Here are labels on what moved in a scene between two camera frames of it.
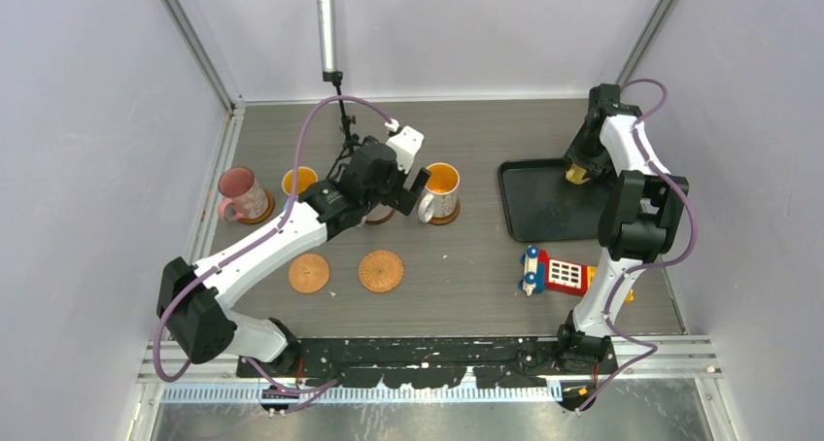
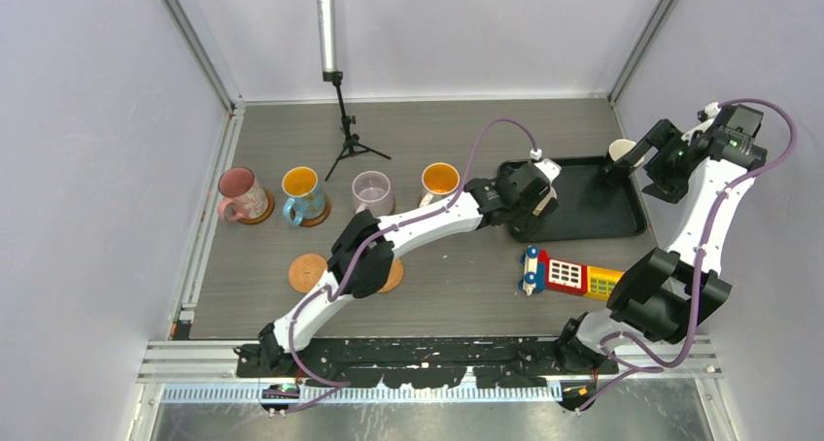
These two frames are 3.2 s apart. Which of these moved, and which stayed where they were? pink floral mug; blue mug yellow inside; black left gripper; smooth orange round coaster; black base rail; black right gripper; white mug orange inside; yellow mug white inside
Moved: black left gripper; yellow mug white inside; black right gripper
Stayed: pink floral mug; blue mug yellow inside; white mug orange inside; smooth orange round coaster; black base rail
